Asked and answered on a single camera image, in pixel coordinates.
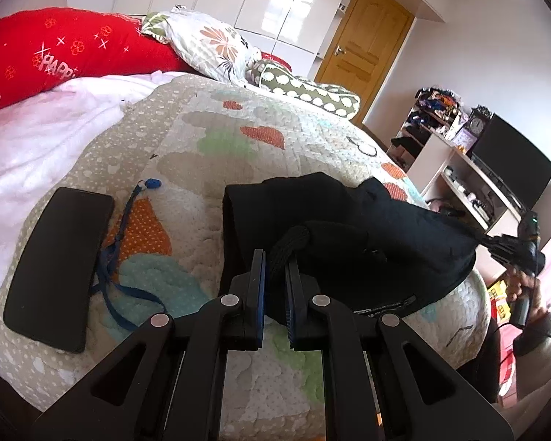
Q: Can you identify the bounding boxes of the black pants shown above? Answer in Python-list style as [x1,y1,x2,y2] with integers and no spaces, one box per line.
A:
[220,172,479,322]

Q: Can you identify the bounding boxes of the person right hand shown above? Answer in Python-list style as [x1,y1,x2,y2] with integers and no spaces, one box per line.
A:
[505,267,548,327]

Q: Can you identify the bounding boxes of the black television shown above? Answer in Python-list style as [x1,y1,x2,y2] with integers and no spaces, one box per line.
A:
[470,114,551,209]

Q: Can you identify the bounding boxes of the white tv cabinet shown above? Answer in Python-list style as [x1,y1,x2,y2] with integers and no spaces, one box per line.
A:
[407,129,521,236]

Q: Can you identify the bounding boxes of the dark table clock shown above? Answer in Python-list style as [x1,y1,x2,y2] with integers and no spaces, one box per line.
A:
[464,105,493,139]

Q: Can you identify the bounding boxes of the black smartphone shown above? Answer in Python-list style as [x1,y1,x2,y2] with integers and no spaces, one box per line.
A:
[4,187,114,354]

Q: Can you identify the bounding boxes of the cluttered shoe rack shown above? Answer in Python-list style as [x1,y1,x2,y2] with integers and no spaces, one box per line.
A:
[387,87,462,172]

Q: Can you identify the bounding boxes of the patchwork quilt bedspread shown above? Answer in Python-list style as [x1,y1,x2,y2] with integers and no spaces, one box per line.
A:
[0,72,493,439]

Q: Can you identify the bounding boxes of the green white patterned bolster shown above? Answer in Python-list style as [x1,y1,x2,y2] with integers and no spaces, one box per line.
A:
[246,59,361,121]

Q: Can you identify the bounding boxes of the wooden door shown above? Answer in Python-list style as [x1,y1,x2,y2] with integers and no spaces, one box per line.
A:
[315,0,414,126]

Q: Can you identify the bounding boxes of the white blanket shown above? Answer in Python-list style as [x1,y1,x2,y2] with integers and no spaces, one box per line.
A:
[0,71,185,345]

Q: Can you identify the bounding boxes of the white floral pillow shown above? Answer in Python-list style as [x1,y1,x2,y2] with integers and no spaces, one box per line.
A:
[141,5,262,87]

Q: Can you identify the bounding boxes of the red happy pillow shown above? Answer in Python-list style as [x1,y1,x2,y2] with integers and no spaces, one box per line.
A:
[0,7,193,109]

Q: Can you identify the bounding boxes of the blue lanyard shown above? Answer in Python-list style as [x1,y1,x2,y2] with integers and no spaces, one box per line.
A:
[90,177,169,332]

